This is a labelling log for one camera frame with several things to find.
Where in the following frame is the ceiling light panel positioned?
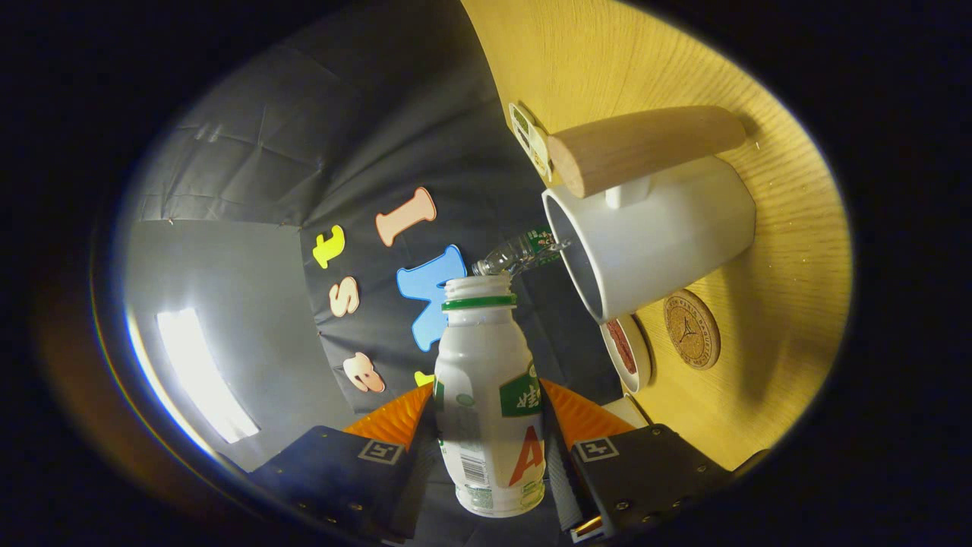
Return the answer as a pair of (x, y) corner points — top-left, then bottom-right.
(156, 308), (260, 445)

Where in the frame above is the round cork coaster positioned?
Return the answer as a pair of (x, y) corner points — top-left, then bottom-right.
(663, 289), (721, 371)

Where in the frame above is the white juice bottle green label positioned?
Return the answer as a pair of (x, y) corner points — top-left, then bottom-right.
(433, 273), (548, 519)

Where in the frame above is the round beige plate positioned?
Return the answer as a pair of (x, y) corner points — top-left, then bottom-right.
(600, 314), (652, 394)

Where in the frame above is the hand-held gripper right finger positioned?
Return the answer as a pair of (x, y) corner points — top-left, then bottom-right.
(541, 378), (734, 544)

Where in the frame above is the black backdrop cloth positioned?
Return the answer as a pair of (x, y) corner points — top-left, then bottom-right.
(129, 0), (623, 547)

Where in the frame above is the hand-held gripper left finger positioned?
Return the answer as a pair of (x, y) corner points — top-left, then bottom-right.
(247, 382), (440, 544)

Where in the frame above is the wooden table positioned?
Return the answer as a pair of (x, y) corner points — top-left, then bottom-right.
(462, 0), (853, 472)

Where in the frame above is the white cup wooden handle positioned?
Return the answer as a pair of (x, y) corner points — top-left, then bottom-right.
(541, 106), (758, 324)

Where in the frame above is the white divided dish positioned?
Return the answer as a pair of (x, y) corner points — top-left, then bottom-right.
(508, 102), (554, 183)

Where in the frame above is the clear plastic water bottle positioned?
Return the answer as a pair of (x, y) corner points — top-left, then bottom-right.
(471, 226), (570, 277)

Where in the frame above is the red sliced meat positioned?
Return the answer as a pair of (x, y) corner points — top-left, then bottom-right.
(607, 319), (637, 374)

